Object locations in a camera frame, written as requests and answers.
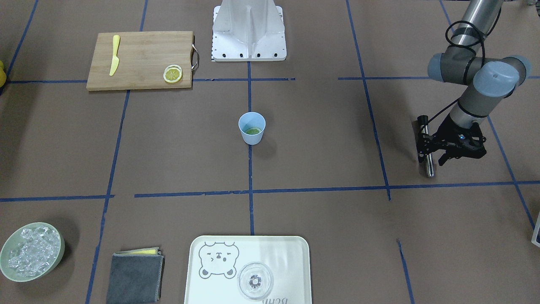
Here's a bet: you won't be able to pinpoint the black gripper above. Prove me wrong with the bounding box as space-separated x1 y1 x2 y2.
417 119 487 166

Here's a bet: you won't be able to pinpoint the steel muddler with black tip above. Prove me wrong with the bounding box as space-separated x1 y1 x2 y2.
416 115 435 178

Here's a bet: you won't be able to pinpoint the lemon slice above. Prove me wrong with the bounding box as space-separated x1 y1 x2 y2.
244 127 262 136
163 64 183 84

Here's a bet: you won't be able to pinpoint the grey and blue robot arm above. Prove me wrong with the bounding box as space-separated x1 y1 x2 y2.
416 0 532 166

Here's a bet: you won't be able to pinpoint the light blue plastic cup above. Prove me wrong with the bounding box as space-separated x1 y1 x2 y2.
238 111 266 146

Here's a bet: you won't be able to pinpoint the lemon slice on board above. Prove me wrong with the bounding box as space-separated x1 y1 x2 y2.
163 64 183 84

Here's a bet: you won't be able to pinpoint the white bear serving tray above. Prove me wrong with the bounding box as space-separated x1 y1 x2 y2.
184 235 313 304

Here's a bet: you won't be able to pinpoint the wooden cutting board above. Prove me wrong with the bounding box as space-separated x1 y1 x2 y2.
86 31 197 92

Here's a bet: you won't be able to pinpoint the grey folded cloth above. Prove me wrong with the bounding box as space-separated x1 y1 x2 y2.
106 247 165 304

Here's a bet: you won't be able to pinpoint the yellow plastic knife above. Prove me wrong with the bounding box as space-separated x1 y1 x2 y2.
109 34 120 76

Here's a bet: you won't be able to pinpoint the green bowl of ice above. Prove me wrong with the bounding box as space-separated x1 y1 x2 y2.
1 223 65 282

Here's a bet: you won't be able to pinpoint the whole yellow lemons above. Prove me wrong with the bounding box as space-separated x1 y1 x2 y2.
0 61 7 88

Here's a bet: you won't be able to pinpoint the white wire cup rack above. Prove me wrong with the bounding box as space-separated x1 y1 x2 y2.
531 213 540 248

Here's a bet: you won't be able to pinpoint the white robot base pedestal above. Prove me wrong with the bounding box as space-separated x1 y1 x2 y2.
211 0 287 62

